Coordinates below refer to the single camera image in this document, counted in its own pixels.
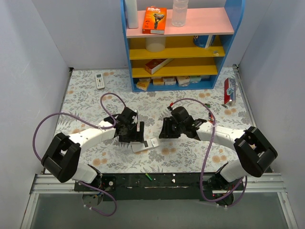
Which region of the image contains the white battery cover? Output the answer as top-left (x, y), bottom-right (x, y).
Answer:
top-left (149, 138), bottom-right (159, 148)

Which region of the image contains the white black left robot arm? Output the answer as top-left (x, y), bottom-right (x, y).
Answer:
top-left (41, 107), bottom-right (144, 191)

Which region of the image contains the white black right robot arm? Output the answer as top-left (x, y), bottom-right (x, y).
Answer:
top-left (159, 106), bottom-right (278, 190)

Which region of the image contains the white air conditioner remote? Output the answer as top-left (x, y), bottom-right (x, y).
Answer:
top-left (95, 74), bottom-right (105, 90)

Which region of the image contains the red orange battery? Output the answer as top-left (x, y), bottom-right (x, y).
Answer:
top-left (208, 113), bottom-right (214, 123)

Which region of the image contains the tissue pack green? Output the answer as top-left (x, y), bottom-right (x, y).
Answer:
top-left (189, 75), bottom-right (202, 83)

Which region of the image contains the yellow red small box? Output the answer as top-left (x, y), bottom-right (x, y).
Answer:
top-left (136, 78), bottom-right (151, 91)

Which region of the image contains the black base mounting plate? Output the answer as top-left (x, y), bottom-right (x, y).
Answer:
top-left (74, 172), bottom-right (238, 201)

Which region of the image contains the red toothpaste box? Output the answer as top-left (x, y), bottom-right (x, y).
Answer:
top-left (224, 78), bottom-right (236, 106)

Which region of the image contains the blue shelf unit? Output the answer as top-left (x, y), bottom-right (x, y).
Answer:
top-left (120, 0), bottom-right (245, 92)

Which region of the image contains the white translucent cup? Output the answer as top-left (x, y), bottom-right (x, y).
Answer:
top-left (145, 37), bottom-right (166, 52)

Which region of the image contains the orange razor box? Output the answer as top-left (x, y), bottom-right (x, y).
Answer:
top-left (142, 6), bottom-right (167, 35)

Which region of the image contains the clear plastic bottle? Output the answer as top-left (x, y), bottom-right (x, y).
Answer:
top-left (172, 0), bottom-right (189, 27)

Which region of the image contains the white bottle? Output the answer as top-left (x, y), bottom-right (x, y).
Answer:
top-left (125, 0), bottom-right (138, 29)

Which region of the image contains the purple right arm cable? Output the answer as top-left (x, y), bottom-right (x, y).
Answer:
top-left (168, 98), bottom-right (248, 208)

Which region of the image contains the aluminium frame rail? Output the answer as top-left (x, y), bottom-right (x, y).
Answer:
top-left (30, 174), bottom-right (79, 194)

